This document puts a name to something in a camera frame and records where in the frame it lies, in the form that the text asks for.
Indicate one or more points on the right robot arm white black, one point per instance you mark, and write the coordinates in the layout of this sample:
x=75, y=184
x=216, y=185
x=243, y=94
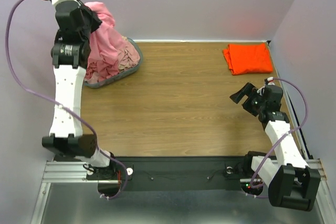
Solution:
x=290, y=181

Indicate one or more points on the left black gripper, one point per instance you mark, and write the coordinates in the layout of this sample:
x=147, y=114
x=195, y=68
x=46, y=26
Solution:
x=97, y=22

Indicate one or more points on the dark pink crumpled shirt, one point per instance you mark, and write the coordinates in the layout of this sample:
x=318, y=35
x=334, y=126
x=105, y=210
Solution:
x=95, y=72

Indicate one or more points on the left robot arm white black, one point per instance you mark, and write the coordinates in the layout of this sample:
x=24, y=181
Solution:
x=70, y=55

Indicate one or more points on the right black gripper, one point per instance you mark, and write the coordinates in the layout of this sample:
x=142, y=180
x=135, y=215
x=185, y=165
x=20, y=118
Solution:
x=250, y=100

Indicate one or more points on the folded orange t shirt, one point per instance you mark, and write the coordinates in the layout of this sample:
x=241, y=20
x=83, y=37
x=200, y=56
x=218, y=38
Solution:
x=247, y=59

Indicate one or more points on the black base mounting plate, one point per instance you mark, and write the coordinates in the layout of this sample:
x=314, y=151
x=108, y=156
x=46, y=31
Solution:
x=174, y=173

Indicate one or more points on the light pink t shirt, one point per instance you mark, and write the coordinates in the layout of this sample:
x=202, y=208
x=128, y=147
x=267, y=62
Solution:
x=105, y=40

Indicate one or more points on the grey laundry basket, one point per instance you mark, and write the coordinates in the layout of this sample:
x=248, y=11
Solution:
x=104, y=71

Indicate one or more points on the pale pink crumpled shirt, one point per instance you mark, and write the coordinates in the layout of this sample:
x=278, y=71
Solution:
x=128, y=56

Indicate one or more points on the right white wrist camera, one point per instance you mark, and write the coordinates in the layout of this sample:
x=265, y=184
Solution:
x=269, y=81

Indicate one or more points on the aluminium frame rail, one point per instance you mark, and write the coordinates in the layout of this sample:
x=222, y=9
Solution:
x=69, y=172

